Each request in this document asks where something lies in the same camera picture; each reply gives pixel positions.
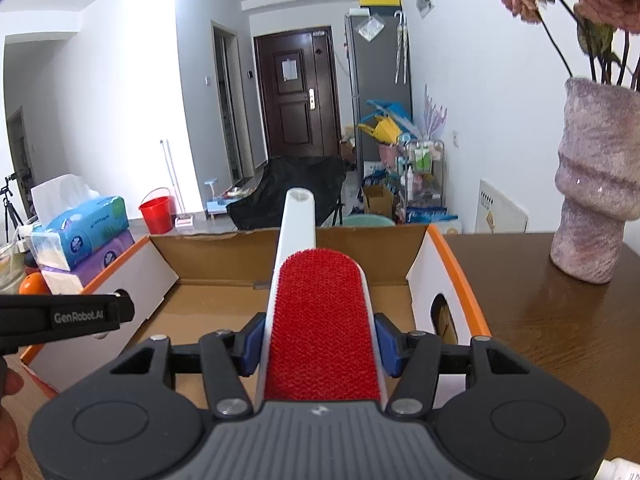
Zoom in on orange fruit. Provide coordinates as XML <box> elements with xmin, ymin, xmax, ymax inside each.
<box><xmin>19</xmin><ymin>272</ymin><xmax>51</xmax><ymax>295</ymax></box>

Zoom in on purple feather decoration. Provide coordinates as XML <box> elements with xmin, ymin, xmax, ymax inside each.
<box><xmin>422</xmin><ymin>85</ymin><xmax>448</xmax><ymax>141</ymax></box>

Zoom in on person's left hand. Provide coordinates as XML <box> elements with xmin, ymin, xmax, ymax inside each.
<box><xmin>0</xmin><ymin>355</ymin><xmax>24</xmax><ymax>480</ymax></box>

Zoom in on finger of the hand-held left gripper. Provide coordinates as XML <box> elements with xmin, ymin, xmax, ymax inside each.
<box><xmin>0</xmin><ymin>294</ymin><xmax>136</xmax><ymax>356</ymax></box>

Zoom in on folded clear umbrella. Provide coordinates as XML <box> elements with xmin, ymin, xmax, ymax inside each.
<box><xmin>394</xmin><ymin>10</ymin><xmax>408</xmax><ymax>85</ymax></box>

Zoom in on blue green tissue pack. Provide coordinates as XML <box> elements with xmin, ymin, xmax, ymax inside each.
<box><xmin>30</xmin><ymin>174</ymin><xmax>130</xmax><ymax>272</ymax></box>

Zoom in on grey refrigerator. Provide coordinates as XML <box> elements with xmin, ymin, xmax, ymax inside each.
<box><xmin>344</xmin><ymin>10</ymin><xmax>413</xmax><ymax>191</ymax></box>

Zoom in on white mop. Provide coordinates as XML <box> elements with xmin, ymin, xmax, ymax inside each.
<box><xmin>160</xmin><ymin>139</ymin><xmax>195</xmax><ymax>228</ymax></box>

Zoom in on pink textured vase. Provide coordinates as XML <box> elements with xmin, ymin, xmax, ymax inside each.
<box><xmin>550</xmin><ymin>77</ymin><xmax>640</xmax><ymax>285</ymax></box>

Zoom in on green plastic basin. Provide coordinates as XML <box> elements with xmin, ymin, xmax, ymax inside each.
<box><xmin>344</xmin><ymin>214</ymin><xmax>396</xmax><ymax>228</ymax></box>

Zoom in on black folding chair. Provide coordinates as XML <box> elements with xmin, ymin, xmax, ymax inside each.
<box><xmin>226</xmin><ymin>155</ymin><xmax>347</xmax><ymax>231</ymax></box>

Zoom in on red cardboard box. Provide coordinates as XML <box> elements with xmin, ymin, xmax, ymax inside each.
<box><xmin>20</xmin><ymin>225</ymin><xmax>492</xmax><ymax>411</ymax></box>

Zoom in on red plastic bucket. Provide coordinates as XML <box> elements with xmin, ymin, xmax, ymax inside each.
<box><xmin>138</xmin><ymin>187</ymin><xmax>175</xmax><ymax>235</ymax></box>

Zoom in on purple tissue pack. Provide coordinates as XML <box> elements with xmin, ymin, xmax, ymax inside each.
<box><xmin>39</xmin><ymin>230</ymin><xmax>136</xmax><ymax>295</ymax></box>

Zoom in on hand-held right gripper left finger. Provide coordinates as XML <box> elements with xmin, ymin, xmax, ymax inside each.
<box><xmin>110</xmin><ymin>312</ymin><xmax>268</xmax><ymax>418</ymax></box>

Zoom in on yellow plastic toy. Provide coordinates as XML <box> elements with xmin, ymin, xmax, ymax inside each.
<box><xmin>372</xmin><ymin>116</ymin><xmax>401</xmax><ymax>145</ymax></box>

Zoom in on small white spray bottle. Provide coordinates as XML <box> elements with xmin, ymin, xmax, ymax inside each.
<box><xmin>597</xmin><ymin>457</ymin><xmax>640</xmax><ymax>480</ymax></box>

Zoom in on small brown cardboard box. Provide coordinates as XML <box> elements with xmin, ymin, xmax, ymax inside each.
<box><xmin>362</xmin><ymin>185</ymin><xmax>396</xmax><ymax>218</ymax></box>

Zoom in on red lint brush white handle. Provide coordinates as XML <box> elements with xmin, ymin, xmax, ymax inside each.
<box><xmin>252</xmin><ymin>187</ymin><xmax>388</xmax><ymax>411</ymax></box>

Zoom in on white flat panel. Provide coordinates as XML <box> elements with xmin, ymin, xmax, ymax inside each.
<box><xmin>475</xmin><ymin>179</ymin><xmax>529</xmax><ymax>234</ymax></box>

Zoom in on black camera tripod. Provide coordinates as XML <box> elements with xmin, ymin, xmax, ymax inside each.
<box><xmin>0</xmin><ymin>172</ymin><xmax>26</xmax><ymax>246</ymax></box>

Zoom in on clear drinking glass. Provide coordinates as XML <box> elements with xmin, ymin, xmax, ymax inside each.
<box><xmin>0</xmin><ymin>245</ymin><xmax>26</xmax><ymax>295</ymax></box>

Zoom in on metal storage cart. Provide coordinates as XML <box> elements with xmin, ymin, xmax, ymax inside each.
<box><xmin>400</xmin><ymin>139</ymin><xmax>446</xmax><ymax>223</ymax></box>

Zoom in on dark brown door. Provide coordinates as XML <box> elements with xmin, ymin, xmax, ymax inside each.
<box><xmin>253</xmin><ymin>26</ymin><xmax>342</xmax><ymax>160</ymax></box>

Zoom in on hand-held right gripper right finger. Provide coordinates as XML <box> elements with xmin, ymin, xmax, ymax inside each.
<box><xmin>374</xmin><ymin>312</ymin><xmax>531</xmax><ymax>418</ymax></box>

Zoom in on clear plastic bag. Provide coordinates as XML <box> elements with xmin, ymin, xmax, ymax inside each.
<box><xmin>355</xmin><ymin>16</ymin><xmax>386</xmax><ymax>43</ymax></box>

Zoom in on pink plastic bucket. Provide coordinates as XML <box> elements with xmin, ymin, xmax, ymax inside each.
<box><xmin>377</xmin><ymin>142</ymin><xmax>403</xmax><ymax>166</ymax></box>

